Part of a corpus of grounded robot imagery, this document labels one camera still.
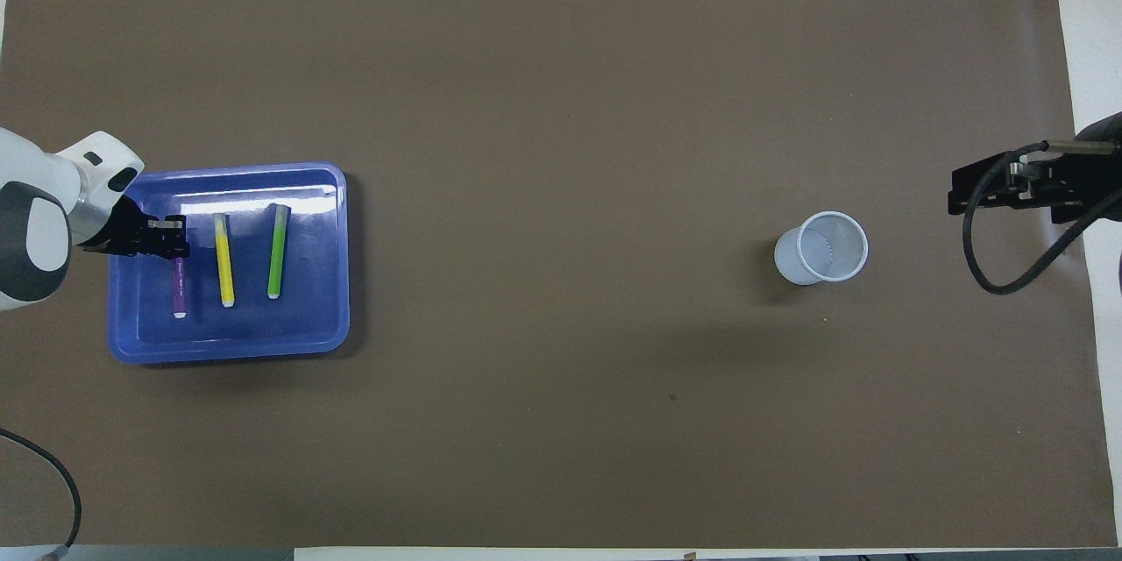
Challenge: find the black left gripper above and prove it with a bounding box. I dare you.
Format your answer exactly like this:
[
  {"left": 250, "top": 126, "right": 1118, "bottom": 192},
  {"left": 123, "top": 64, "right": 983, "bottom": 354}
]
[{"left": 83, "top": 197, "right": 189, "bottom": 262}]

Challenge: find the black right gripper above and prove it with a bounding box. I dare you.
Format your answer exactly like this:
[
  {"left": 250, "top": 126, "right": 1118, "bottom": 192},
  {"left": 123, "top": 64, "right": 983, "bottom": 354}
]
[{"left": 948, "top": 112, "right": 1122, "bottom": 224}]

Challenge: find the blue plastic tray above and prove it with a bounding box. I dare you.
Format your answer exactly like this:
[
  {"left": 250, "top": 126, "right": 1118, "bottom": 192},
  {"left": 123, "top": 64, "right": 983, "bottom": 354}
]
[{"left": 107, "top": 161, "right": 350, "bottom": 366}]

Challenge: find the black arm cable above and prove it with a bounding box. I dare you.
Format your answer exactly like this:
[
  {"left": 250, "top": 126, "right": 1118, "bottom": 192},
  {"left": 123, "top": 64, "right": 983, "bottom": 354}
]
[
  {"left": 0, "top": 428, "right": 82, "bottom": 557},
  {"left": 962, "top": 140, "right": 1122, "bottom": 295}
]

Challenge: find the green marker pen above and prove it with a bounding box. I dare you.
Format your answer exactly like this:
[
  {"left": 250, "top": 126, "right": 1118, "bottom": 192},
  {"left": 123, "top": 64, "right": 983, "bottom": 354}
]
[{"left": 266, "top": 203, "right": 292, "bottom": 300}]

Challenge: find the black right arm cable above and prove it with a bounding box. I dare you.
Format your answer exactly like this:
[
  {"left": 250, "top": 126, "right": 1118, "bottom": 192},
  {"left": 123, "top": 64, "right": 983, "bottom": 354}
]
[{"left": 962, "top": 140, "right": 1122, "bottom": 295}]

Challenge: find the brown table mat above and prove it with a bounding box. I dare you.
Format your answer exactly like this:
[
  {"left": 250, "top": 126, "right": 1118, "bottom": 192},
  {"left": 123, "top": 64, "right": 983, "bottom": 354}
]
[{"left": 0, "top": 0, "right": 1118, "bottom": 549}]

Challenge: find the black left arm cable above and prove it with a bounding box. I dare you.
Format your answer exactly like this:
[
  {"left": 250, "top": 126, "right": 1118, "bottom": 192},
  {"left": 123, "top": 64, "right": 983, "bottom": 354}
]
[{"left": 0, "top": 428, "right": 82, "bottom": 557}]

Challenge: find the yellow marker pen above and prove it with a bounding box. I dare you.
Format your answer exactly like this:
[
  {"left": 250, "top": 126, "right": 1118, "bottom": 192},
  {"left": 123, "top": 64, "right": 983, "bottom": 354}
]
[{"left": 213, "top": 213, "right": 236, "bottom": 309}]

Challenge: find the translucent plastic cup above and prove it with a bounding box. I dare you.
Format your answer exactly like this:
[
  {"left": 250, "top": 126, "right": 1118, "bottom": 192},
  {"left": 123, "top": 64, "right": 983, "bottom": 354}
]
[{"left": 774, "top": 210, "right": 870, "bottom": 286}]

